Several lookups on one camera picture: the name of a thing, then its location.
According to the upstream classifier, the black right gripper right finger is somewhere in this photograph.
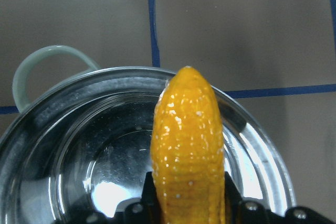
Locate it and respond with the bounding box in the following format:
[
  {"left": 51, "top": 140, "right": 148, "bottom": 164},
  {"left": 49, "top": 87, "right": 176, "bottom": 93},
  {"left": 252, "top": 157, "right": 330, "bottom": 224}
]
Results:
[{"left": 225, "top": 172, "right": 268, "bottom": 223}]

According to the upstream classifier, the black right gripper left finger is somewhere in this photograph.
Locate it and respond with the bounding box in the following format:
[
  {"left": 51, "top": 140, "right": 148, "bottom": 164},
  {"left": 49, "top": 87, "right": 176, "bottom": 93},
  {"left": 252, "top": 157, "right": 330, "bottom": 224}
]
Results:
[{"left": 123, "top": 172, "right": 162, "bottom": 224}]

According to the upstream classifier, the yellow corn cob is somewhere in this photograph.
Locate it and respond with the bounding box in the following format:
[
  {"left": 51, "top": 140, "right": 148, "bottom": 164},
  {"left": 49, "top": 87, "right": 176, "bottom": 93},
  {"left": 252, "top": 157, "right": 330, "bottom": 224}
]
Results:
[{"left": 150, "top": 67, "right": 225, "bottom": 223}]

